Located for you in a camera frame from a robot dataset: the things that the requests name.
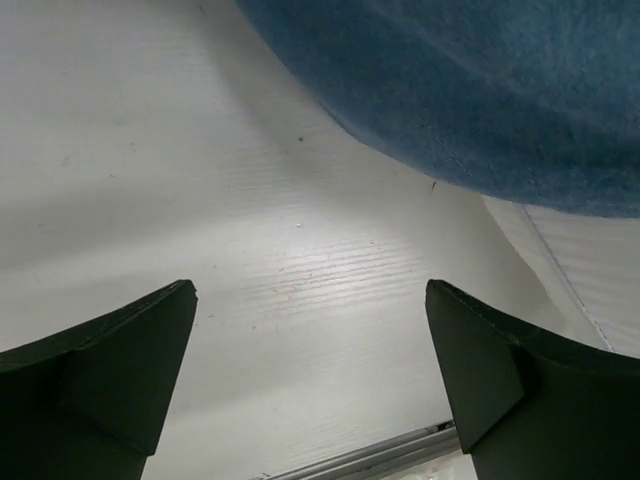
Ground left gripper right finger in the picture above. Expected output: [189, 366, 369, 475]
[425, 280, 639, 480]

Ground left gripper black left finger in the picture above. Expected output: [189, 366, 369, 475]
[1, 280, 197, 479]

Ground white pillow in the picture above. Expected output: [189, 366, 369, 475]
[483, 196, 639, 357]

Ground blue pillowcase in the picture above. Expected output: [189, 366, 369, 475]
[239, 1, 639, 218]

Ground aluminium rail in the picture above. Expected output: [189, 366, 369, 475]
[255, 420, 460, 480]

